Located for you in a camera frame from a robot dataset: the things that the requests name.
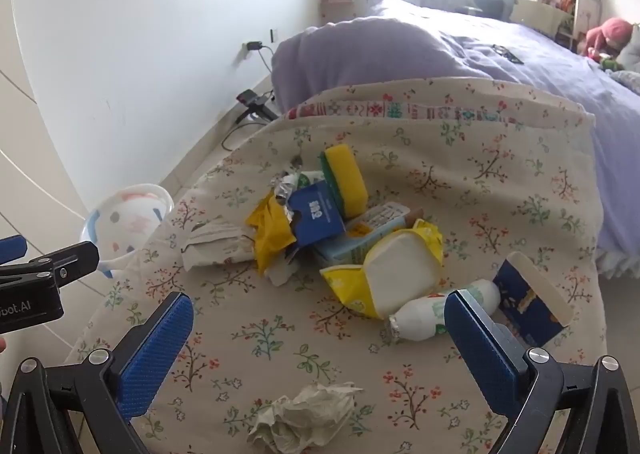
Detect yellow wet wipes pack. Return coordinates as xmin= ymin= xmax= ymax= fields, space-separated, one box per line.
xmin=320 ymin=220 xmax=444 ymax=320

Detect black remote control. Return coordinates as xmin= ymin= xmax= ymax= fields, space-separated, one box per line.
xmin=492 ymin=43 xmax=525 ymax=65

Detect black device on floor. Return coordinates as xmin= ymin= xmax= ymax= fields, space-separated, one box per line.
xmin=236 ymin=89 xmax=279 ymax=123

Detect small white green-label bottle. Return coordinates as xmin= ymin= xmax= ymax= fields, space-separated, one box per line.
xmin=295 ymin=170 xmax=328 ymax=191

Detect dark blue cardboard box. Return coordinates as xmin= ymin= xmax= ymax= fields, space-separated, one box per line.
xmin=287 ymin=182 xmax=347 ymax=248

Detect yellow crumpled wrapper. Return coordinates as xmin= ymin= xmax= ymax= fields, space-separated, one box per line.
xmin=245 ymin=191 xmax=297 ymax=277

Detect white foil-capped yogurt bottle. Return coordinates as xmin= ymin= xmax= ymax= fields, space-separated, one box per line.
xmin=387 ymin=279 xmax=501 ymax=346

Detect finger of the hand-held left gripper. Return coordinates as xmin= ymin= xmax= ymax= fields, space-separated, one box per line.
xmin=0 ymin=235 xmax=29 ymax=266
xmin=0 ymin=241 xmax=101 ymax=293

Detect purple duvet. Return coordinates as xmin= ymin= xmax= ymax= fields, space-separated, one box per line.
xmin=272 ymin=0 xmax=640 ymax=280

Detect floral beige blanket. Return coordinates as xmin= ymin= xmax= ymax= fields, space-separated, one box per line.
xmin=65 ymin=76 xmax=608 ymax=454

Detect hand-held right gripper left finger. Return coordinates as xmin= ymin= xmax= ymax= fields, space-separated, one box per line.
xmin=0 ymin=290 xmax=195 ymax=454

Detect crumpled white tissue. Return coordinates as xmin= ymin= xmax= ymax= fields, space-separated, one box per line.
xmin=246 ymin=381 xmax=366 ymax=451

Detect yellow green sponge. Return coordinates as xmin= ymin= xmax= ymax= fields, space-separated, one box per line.
xmin=320 ymin=144 xmax=369 ymax=220

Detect white patterned trash bin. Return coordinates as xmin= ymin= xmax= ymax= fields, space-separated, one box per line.
xmin=80 ymin=182 xmax=176 ymax=280

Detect pink plush toy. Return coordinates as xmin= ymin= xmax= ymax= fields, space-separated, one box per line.
xmin=582 ymin=17 xmax=634 ymax=61

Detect crumpled silver foil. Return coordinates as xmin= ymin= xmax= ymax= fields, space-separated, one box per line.
xmin=271 ymin=173 xmax=301 ymax=206

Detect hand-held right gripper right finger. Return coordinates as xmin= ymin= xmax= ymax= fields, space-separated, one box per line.
xmin=444 ymin=290 xmax=640 ymax=454

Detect dark blue carton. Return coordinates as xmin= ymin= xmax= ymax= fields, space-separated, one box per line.
xmin=492 ymin=251 xmax=574 ymax=346

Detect light blue flattened carton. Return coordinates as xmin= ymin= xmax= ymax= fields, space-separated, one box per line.
xmin=312 ymin=201 xmax=412 ymax=269

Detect crumpled paper receipt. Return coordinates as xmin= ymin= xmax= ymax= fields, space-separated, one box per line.
xmin=181 ymin=219 xmax=261 ymax=273

